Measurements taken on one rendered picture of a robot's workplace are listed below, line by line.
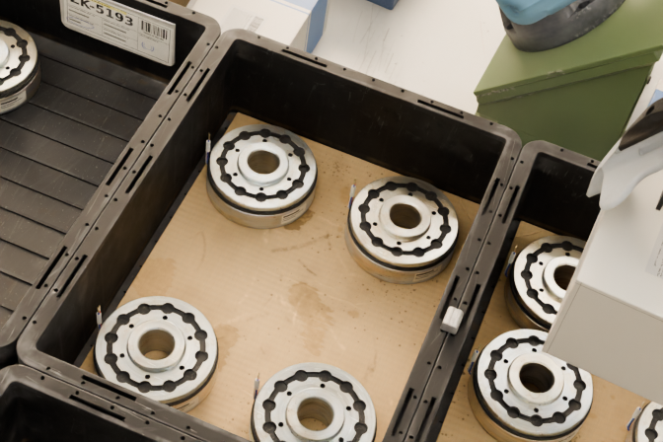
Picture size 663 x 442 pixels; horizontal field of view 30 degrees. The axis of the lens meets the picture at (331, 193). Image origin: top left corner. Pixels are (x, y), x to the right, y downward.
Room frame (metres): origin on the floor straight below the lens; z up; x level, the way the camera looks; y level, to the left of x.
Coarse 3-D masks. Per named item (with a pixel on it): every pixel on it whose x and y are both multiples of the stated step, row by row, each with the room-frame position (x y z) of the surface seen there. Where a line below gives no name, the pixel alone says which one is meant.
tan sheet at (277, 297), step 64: (192, 192) 0.70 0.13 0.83; (320, 192) 0.73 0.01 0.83; (448, 192) 0.76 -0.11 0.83; (192, 256) 0.63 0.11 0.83; (256, 256) 0.64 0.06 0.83; (320, 256) 0.65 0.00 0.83; (256, 320) 0.57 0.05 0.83; (320, 320) 0.59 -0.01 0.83; (384, 320) 0.60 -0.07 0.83; (384, 384) 0.53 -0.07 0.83
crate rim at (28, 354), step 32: (224, 32) 0.82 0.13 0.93; (320, 64) 0.80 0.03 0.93; (192, 96) 0.74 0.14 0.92; (384, 96) 0.78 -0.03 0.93; (416, 96) 0.78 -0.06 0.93; (160, 128) 0.69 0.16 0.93; (480, 128) 0.76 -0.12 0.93; (512, 160) 0.73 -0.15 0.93; (128, 192) 0.62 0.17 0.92; (96, 224) 0.58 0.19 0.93; (480, 224) 0.65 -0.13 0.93; (96, 256) 0.55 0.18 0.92; (64, 288) 0.52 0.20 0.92; (448, 288) 0.58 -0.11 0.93; (32, 320) 0.48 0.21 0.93; (32, 352) 0.45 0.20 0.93; (416, 384) 0.48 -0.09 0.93; (160, 416) 0.42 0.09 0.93; (192, 416) 0.42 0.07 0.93
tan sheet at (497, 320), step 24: (528, 240) 0.72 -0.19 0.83; (504, 264) 0.68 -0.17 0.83; (504, 312) 0.63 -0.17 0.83; (480, 336) 0.60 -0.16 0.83; (528, 384) 0.56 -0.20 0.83; (600, 384) 0.57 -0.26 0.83; (456, 408) 0.52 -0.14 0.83; (600, 408) 0.55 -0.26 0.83; (624, 408) 0.55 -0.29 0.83; (456, 432) 0.50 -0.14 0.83; (480, 432) 0.51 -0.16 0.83; (600, 432) 0.53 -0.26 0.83; (624, 432) 0.53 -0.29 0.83
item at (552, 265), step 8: (552, 264) 0.67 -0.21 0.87; (560, 264) 0.67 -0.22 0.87; (568, 264) 0.67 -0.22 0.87; (576, 264) 0.67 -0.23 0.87; (544, 272) 0.66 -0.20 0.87; (552, 272) 0.66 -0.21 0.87; (544, 280) 0.65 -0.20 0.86; (552, 280) 0.65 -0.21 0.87; (552, 288) 0.64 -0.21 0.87; (560, 288) 0.64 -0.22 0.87; (552, 296) 0.63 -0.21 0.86; (560, 296) 0.63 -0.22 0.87
